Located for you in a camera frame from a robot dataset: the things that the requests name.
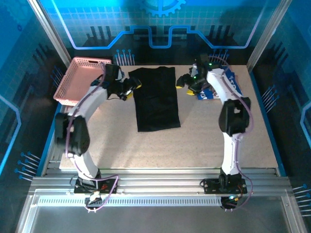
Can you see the black t-shirt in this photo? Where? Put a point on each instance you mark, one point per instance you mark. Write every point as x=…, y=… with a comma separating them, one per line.
x=155, y=102

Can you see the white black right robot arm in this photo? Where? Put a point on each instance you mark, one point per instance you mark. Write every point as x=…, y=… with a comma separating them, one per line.
x=233, y=116

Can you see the blue printed t-shirt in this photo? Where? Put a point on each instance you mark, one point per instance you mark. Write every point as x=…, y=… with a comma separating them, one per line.
x=233, y=80

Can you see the pink perforated plastic basket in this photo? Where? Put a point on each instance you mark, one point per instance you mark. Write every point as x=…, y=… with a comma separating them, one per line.
x=77, y=80

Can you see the grey metal tray sheet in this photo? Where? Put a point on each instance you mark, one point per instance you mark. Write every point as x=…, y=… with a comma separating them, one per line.
x=145, y=221

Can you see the aluminium corner post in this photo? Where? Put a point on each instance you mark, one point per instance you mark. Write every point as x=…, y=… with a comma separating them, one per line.
x=267, y=31
x=51, y=34

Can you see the aluminium frame rail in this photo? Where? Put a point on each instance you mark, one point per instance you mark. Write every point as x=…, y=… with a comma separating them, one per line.
x=160, y=182

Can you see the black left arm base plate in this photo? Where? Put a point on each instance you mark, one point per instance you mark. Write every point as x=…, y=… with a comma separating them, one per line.
x=97, y=185

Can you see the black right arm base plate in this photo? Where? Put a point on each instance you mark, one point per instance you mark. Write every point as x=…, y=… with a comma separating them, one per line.
x=223, y=187

